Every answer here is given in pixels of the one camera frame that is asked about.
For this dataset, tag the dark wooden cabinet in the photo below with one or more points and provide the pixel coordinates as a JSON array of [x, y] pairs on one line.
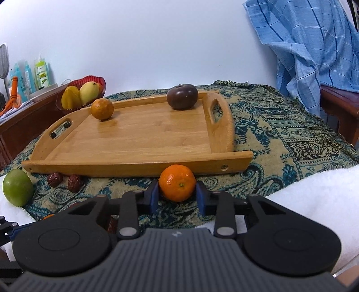
[[25, 123]]

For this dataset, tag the white plastic tray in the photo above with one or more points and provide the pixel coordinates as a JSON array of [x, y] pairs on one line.
[[47, 90]]

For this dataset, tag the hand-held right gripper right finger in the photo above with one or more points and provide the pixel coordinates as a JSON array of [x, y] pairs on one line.
[[200, 197]]

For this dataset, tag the green lime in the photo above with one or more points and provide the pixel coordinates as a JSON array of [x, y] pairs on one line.
[[17, 187]]

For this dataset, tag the grey electric swatter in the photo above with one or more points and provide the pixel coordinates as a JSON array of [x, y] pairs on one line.
[[4, 59]]

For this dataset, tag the white fleece blanket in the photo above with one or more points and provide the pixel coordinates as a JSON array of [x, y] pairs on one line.
[[322, 196]]

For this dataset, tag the blue bottle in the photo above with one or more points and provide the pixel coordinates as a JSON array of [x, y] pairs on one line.
[[28, 80], [16, 82]]

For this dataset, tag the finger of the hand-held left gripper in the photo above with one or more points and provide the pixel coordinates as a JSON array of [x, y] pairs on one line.
[[9, 272], [16, 230]]

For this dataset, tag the red plastic bowl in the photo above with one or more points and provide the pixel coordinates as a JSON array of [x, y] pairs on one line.
[[63, 109]]

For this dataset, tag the wooden serving tray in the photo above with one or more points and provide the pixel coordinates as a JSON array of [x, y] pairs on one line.
[[140, 140]]

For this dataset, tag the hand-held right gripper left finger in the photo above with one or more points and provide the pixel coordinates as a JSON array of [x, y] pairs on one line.
[[153, 194]]

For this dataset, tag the dark wooden chair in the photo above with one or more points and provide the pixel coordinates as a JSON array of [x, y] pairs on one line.
[[339, 104]]

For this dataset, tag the blue plaid cloth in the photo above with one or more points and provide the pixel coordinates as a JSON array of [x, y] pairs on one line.
[[303, 50]]

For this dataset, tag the green spray bottle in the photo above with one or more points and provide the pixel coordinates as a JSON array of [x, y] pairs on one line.
[[42, 74]]

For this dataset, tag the teal patterned blanket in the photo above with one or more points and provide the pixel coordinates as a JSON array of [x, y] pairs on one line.
[[280, 140]]

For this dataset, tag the large dull orange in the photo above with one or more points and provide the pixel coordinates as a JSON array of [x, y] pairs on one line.
[[101, 109]]

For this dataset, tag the yellow starfruit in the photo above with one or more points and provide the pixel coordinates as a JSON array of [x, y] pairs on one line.
[[68, 98]]

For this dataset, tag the white papers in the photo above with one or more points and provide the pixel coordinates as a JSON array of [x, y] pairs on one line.
[[16, 111]]

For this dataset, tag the dark purple persimmon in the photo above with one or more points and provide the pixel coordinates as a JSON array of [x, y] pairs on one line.
[[182, 97]]

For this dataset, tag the yellow mango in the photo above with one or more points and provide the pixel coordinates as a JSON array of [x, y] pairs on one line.
[[89, 91]]

